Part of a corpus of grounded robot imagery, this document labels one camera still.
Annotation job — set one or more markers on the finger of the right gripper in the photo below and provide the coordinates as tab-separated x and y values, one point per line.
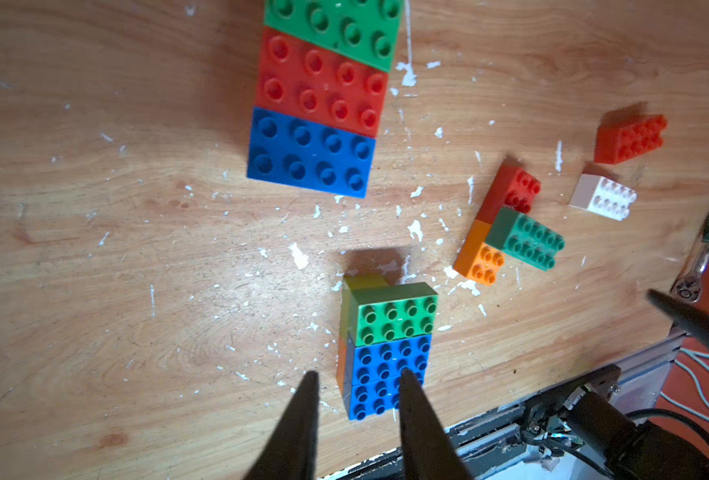
695	322

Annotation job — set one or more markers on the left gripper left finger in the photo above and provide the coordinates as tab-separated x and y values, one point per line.
291	450

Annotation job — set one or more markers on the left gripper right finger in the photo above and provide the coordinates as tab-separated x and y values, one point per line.
426	448

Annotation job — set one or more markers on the blue lego brick front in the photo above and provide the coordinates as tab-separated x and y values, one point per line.
373	398

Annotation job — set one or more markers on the blue lego brick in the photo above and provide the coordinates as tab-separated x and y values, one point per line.
294	152
373	398
382	360

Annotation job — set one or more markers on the lime lego brick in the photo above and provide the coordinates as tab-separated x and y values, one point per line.
355	291

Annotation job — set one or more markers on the white lego brick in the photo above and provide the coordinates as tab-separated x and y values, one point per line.
603	196

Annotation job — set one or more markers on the orange lego brick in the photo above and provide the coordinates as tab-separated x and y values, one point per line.
341	365
478	261

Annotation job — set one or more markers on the dark green lego brick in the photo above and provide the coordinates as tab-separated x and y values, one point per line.
519	236
362	30

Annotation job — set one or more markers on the small red lego brick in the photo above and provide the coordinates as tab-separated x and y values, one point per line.
514	188

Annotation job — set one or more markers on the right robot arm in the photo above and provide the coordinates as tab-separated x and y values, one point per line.
631	445

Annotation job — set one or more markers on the orange lego brick front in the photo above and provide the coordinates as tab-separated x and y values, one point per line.
341	365

